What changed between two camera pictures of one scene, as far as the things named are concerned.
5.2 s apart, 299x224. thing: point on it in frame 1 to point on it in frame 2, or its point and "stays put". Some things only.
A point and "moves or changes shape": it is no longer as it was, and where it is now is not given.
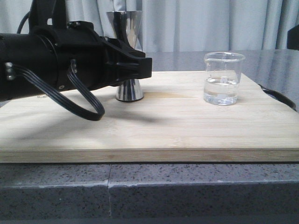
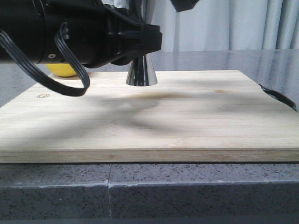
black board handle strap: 281,97 stays put
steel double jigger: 127,28 moves or changes shape
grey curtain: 183,26 stays put
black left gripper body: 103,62 to 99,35
